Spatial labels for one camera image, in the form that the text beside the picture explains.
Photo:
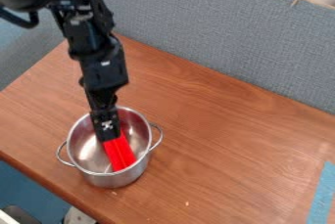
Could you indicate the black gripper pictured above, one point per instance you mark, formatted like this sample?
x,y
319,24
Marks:
x,y
105,76

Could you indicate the red plastic block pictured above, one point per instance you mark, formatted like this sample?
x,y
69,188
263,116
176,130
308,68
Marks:
x,y
119,153

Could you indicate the metal pot with handles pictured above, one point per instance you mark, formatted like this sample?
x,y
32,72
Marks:
x,y
82,152

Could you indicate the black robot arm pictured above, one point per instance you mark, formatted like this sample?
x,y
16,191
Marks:
x,y
86,22

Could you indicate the white object under table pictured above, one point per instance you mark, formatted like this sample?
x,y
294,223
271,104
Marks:
x,y
77,217

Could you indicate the dark object bottom left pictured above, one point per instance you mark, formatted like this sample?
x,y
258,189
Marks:
x,y
20,215

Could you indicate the grey fabric divider panel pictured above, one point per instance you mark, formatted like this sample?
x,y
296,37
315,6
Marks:
x,y
274,43

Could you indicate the blue tape strip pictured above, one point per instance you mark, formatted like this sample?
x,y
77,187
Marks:
x,y
323,196

